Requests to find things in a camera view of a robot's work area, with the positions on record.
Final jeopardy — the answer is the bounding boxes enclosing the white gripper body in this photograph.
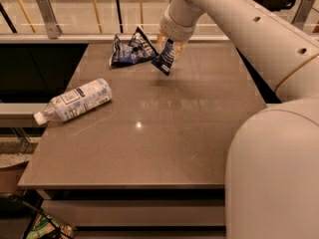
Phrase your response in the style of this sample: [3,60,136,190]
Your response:
[159,5,197,42]

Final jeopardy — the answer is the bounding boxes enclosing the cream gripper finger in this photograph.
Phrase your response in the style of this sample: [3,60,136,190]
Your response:
[173,41,187,62]
[157,30,168,53]

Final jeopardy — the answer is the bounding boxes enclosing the blue rxbar blueberry bar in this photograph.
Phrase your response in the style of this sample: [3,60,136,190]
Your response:
[152,39,174,76]

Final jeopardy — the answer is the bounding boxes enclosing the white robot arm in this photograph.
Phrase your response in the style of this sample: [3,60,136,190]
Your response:
[159,0,319,239]

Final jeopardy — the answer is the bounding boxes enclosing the blue chip bag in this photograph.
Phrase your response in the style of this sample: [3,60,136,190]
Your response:
[109,27,159,66]

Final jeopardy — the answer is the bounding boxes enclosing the clear plastic water bottle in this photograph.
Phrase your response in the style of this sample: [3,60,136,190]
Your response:
[33,79,112,125]

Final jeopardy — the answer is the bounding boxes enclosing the glass railing with metal posts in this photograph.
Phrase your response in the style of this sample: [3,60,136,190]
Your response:
[0,0,318,43]

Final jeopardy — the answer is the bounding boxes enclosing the green snack package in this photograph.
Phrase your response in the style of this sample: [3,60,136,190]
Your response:
[26,213,73,239]

